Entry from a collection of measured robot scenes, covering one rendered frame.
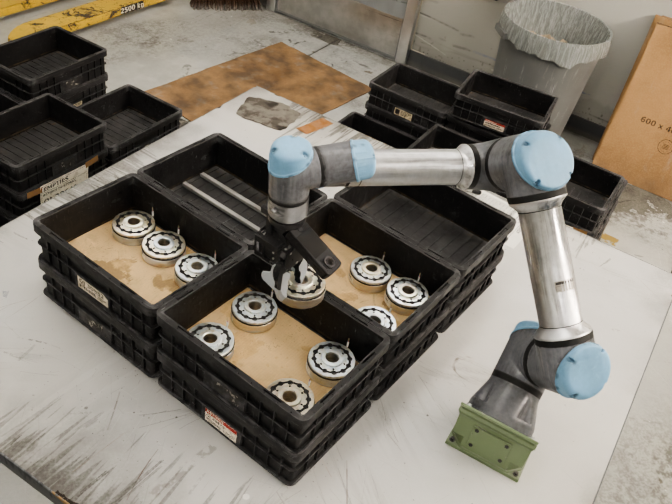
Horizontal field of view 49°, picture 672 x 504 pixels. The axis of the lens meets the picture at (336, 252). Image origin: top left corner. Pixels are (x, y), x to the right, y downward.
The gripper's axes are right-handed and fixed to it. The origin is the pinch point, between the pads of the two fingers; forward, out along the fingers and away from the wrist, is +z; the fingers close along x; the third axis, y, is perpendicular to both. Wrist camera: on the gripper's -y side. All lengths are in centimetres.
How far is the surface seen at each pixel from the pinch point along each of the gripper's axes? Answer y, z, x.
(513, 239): -13, 39, -91
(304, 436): -19.5, 11.6, 18.2
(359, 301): -2.9, 19.3, -22.7
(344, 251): 10.8, 20.3, -34.6
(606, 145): 10, 113, -279
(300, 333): 0.3, 17.6, -4.5
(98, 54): 169, 47, -80
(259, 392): -9.2, 5.6, 19.6
